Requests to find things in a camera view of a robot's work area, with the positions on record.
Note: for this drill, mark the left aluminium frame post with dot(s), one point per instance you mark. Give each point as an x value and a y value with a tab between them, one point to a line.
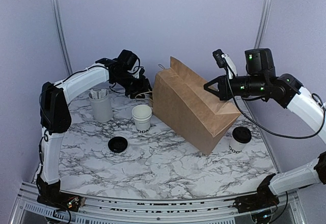
61	36

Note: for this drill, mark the aluminium frame post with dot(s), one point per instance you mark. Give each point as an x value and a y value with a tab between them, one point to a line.
262	27
61	36

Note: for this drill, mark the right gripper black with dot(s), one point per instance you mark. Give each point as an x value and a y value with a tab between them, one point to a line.
224	92

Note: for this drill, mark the brown paper bag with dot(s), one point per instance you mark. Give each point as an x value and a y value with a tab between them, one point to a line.
180	101

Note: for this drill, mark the white sugar packets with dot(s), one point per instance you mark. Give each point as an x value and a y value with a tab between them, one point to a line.
98	94

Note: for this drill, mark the grey cylindrical canister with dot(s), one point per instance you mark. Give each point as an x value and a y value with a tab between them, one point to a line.
102	109

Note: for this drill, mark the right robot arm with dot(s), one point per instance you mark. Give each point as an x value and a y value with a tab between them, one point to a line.
289	93

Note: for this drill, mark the stack of white paper cups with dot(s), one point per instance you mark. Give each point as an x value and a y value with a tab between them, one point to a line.
141	115

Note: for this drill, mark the front aluminium rail base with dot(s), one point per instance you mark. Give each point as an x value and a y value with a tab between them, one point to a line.
82	208

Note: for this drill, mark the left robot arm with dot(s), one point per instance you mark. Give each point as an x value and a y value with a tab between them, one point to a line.
55	121

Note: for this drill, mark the black plastic cup lid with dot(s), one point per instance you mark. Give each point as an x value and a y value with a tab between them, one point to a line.
242	134

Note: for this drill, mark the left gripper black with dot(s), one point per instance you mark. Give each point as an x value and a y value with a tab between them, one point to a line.
142	87

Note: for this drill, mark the white paper cup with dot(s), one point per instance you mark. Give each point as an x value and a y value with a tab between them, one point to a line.
236	147

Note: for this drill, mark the right aluminium frame post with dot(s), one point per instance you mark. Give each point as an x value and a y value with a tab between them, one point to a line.
262	27

